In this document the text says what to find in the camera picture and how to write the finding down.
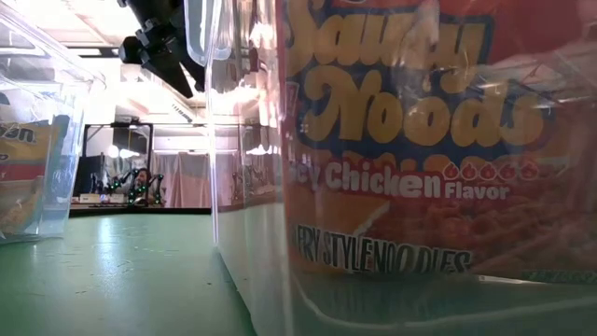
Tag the clear plastic bin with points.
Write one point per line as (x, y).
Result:
(252, 280)
(70, 140)

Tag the Maruchan beef ramen pack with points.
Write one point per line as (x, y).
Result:
(23, 154)

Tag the black gantry frame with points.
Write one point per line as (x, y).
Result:
(150, 149)

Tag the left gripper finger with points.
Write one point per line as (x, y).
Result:
(191, 60)
(158, 60)

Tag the black aluminium table frame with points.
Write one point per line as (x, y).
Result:
(140, 211)

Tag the person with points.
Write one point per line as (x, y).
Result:
(142, 179)

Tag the green table mat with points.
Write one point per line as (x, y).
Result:
(116, 280)

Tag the Saucy Noods red noodle pack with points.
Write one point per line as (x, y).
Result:
(396, 116)

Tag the small black robot arm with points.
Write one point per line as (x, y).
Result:
(120, 179)
(156, 186)

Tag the white fabric partition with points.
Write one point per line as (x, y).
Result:
(186, 177)

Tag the black computer monitor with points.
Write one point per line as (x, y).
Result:
(88, 175)

